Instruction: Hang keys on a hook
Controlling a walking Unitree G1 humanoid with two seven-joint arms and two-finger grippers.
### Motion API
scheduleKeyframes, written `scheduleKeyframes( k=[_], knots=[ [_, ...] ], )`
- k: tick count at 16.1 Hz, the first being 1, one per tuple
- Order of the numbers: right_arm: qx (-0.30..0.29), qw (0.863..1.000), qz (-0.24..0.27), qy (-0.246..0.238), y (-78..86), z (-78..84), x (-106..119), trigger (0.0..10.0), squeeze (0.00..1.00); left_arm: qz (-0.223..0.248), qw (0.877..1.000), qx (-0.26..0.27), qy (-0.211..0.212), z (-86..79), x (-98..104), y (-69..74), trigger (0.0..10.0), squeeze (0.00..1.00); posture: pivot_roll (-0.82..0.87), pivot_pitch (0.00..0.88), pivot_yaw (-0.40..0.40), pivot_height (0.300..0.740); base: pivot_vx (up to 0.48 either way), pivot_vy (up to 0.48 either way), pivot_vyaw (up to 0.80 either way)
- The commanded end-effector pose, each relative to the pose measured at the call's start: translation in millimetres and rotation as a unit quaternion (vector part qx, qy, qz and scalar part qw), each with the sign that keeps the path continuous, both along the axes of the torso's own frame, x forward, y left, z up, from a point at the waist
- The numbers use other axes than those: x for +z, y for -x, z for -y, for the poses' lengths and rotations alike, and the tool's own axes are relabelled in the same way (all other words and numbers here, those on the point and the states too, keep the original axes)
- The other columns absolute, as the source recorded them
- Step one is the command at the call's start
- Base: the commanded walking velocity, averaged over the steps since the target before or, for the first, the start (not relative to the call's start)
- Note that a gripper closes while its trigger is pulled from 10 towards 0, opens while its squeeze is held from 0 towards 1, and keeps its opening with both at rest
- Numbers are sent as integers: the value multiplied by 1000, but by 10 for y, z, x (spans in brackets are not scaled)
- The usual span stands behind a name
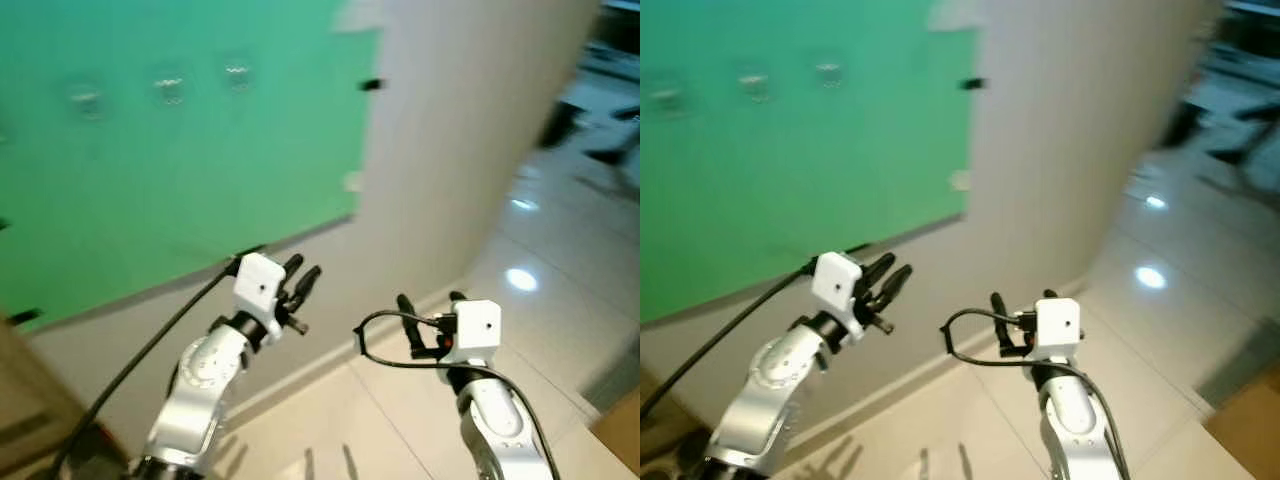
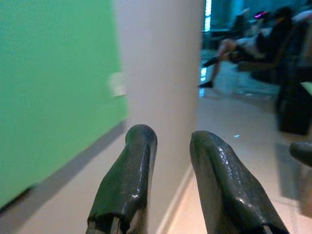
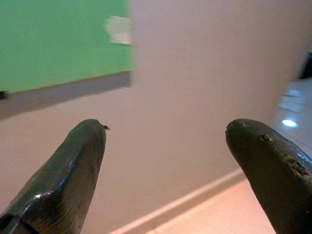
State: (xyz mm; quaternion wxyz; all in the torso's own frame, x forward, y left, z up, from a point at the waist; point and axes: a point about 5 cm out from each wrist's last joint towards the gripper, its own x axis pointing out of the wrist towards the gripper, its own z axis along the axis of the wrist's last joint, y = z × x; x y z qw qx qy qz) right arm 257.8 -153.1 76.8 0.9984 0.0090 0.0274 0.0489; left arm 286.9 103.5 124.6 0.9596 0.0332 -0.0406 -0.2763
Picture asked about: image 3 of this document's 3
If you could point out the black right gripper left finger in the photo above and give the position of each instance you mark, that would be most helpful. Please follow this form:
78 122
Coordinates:
61 185

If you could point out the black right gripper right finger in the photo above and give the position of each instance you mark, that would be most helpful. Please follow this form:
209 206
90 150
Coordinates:
275 175

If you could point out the black furniture piece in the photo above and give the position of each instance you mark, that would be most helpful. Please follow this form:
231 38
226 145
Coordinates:
306 65

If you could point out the green board with hooks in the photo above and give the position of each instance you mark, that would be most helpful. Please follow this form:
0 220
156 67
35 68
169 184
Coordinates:
61 36

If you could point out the small white tape piece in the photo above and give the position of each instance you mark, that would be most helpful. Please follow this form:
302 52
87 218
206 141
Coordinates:
119 30

